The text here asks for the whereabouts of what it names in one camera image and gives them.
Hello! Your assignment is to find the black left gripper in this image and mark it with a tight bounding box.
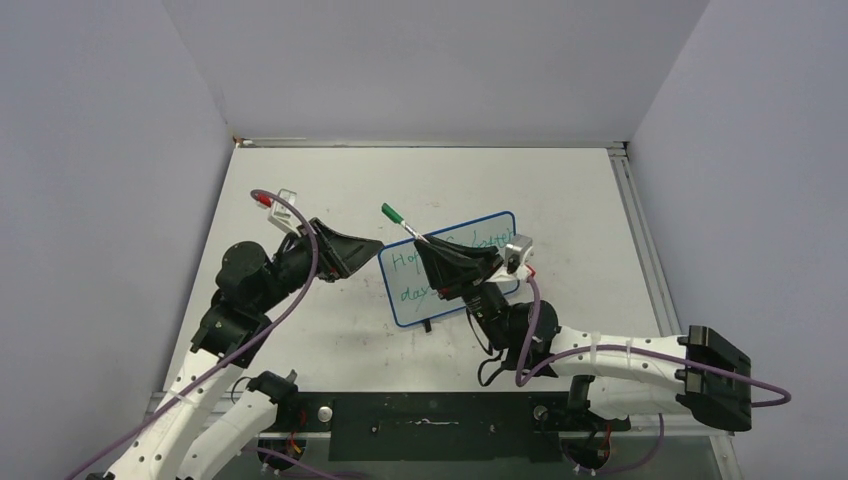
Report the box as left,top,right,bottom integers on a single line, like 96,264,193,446
252,217,382,314

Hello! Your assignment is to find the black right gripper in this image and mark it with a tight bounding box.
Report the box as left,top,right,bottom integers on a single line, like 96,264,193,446
415,236,515,351

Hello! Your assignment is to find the green marker cap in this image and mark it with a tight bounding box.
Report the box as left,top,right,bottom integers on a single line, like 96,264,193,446
381,203,404,224

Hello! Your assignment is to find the white whiteboard marker pen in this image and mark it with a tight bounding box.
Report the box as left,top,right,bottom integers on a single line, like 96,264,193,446
399,220,427,242

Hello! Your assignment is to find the blue framed whiteboard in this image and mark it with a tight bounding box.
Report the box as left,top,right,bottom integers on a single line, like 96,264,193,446
377,211,517,327

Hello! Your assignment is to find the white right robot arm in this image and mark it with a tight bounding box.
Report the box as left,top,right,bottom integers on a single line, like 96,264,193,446
414,235,752,432

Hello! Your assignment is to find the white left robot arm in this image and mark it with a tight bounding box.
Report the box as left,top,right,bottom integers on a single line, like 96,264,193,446
100,218,384,479

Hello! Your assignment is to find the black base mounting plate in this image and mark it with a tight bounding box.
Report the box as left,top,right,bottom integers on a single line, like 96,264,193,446
261,392,631,463

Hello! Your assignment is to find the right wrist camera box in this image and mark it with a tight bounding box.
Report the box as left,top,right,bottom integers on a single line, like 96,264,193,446
504,234,535,281

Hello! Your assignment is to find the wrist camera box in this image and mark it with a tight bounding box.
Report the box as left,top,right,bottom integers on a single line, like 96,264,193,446
504,234,535,281
267,189,299,234

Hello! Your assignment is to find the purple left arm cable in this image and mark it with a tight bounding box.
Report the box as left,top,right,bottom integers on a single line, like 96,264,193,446
62,189,372,480

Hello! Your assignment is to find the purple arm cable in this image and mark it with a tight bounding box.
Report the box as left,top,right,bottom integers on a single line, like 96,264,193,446
62,189,372,480
515,274,793,478

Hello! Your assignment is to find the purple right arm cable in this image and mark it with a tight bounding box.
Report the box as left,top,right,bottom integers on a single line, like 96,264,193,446
515,274,793,478

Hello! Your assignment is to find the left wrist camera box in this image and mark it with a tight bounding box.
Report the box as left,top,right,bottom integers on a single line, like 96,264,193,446
267,189,299,234

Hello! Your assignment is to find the aluminium table edge rail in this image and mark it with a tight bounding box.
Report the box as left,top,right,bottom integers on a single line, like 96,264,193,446
233,137,626,150

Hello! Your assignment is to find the aluminium frame rail right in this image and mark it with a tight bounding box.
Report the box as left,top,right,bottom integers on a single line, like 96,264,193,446
607,143,682,335

